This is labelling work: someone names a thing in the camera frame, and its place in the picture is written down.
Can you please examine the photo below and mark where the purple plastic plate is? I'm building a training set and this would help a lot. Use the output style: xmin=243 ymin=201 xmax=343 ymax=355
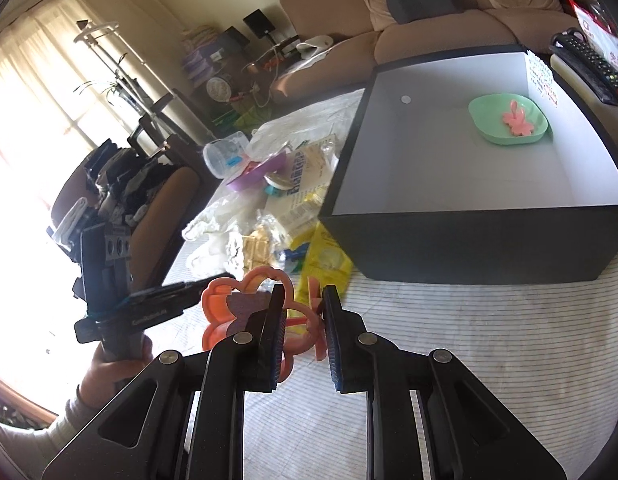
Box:
xmin=226 ymin=153 xmax=287 ymax=193

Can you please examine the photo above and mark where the person left hand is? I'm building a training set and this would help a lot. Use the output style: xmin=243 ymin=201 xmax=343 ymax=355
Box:
xmin=78 ymin=336 xmax=152 ymax=410

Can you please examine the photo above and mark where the yellow snack packet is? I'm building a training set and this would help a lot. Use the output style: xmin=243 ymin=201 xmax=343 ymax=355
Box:
xmin=294 ymin=222 xmax=353 ymax=306

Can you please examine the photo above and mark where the clear plastic bag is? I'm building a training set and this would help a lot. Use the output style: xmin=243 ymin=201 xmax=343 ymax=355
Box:
xmin=181 ymin=188 xmax=251 ymax=275

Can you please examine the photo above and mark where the clear baby bottle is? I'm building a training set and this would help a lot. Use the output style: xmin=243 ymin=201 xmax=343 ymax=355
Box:
xmin=202 ymin=131 xmax=249 ymax=179

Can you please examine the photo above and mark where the striped table cloth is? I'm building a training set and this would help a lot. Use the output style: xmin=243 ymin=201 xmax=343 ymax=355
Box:
xmin=160 ymin=88 xmax=618 ymax=480

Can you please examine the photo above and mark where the black white storage box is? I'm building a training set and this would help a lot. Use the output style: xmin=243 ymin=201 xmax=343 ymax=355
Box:
xmin=320 ymin=47 xmax=618 ymax=285

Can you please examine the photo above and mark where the green plastic plate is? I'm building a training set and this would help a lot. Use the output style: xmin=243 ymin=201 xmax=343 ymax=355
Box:
xmin=468 ymin=93 xmax=548 ymax=146

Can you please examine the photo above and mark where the pink flower cutter in plate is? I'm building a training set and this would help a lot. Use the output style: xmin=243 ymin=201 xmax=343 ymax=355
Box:
xmin=502 ymin=100 xmax=534 ymax=136

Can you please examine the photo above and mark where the brown sofa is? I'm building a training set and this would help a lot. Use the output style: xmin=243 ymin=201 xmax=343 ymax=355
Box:
xmin=272 ymin=0 xmax=578 ymax=104

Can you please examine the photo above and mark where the dark grey cushion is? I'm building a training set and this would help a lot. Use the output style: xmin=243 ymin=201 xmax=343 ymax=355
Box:
xmin=386 ymin=0 xmax=464 ymax=25

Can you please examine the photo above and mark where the black tv remote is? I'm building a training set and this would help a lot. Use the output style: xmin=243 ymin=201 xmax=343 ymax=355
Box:
xmin=550 ymin=27 xmax=618 ymax=106

